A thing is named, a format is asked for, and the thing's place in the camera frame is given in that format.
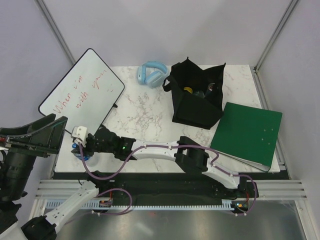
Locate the silver blue energy drink can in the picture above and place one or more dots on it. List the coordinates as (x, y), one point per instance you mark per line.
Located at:
(212, 88)

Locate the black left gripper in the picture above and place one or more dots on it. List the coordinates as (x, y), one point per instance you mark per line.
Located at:
(44, 141)

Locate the white cable duct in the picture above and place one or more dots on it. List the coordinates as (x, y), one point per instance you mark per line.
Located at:
(100, 204)

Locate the black canvas bag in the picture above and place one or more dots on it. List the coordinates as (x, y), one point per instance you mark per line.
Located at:
(189, 109)

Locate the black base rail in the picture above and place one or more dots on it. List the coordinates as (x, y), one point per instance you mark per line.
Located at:
(172, 188)

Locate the whiteboard with red writing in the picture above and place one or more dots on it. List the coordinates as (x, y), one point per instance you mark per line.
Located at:
(85, 95)

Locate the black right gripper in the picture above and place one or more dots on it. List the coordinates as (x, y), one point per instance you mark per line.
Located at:
(88, 140)

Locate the green binder folder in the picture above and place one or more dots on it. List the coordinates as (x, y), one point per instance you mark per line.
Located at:
(248, 134)

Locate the clear water bottle blue label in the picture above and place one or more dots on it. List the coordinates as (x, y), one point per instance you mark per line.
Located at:
(199, 93)

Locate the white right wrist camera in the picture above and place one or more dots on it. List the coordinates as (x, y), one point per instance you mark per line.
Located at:
(79, 135)

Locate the light blue headphones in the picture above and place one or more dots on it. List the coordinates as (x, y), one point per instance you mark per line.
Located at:
(155, 78)

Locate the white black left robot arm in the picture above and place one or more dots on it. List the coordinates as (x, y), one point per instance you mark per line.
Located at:
(15, 170)

